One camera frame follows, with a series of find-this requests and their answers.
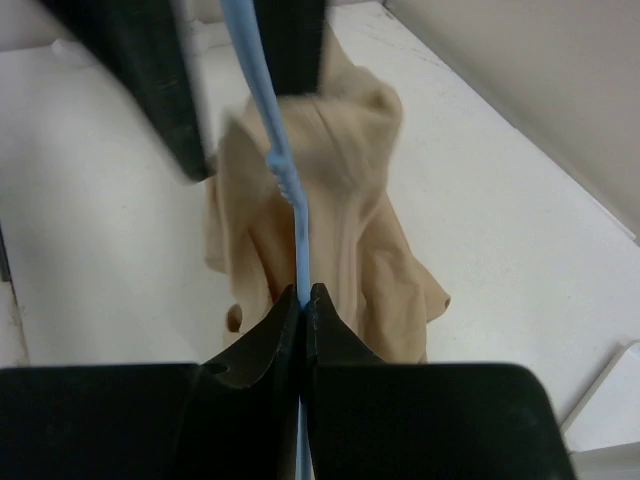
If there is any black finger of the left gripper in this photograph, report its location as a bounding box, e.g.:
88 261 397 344
40 0 215 183

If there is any beige t shirt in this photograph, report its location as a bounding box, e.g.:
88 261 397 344
205 31 450 363

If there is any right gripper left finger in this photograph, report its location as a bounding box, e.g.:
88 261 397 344
1 288 299 479

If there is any light blue wire hanger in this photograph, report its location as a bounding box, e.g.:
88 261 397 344
219 0 314 480

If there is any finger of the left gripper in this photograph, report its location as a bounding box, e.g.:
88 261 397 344
254 0 327 95

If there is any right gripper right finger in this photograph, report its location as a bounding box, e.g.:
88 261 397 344
305 284 574 479

